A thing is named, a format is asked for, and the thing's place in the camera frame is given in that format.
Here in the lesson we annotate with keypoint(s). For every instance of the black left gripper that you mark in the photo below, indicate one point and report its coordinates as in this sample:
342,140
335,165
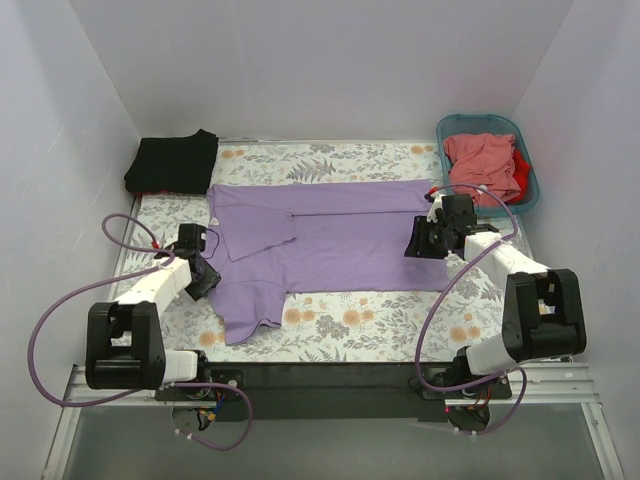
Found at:
205,279

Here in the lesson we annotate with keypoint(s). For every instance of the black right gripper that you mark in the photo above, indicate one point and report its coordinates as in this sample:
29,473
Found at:
419,240

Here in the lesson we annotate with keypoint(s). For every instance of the purple t shirt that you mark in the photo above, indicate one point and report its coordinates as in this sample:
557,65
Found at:
273,241

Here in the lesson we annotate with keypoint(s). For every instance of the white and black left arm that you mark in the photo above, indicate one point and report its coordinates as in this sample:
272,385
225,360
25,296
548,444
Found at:
125,348

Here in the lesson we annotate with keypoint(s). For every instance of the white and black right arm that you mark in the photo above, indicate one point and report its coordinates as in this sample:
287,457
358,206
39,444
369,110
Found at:
542,315

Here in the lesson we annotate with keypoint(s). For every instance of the pink crumpled t shirt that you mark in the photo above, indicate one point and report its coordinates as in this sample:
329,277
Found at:
484,160

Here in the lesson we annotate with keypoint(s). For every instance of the red crumpled t shirt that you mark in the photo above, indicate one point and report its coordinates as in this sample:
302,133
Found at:
520,175

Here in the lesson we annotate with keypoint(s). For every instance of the folded black t shirt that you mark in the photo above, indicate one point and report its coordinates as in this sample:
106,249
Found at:
177,165

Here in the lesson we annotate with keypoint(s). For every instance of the teal plastic laundry basket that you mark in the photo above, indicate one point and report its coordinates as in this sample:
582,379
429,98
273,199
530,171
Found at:
478,124

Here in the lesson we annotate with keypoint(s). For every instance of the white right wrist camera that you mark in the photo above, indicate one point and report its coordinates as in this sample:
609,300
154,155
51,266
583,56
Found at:
434,197

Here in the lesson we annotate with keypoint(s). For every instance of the black robot base mount plate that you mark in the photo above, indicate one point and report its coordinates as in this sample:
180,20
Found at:
334,406

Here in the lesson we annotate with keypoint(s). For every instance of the aluminium front rail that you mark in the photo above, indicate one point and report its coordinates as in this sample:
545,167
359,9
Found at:
547,382

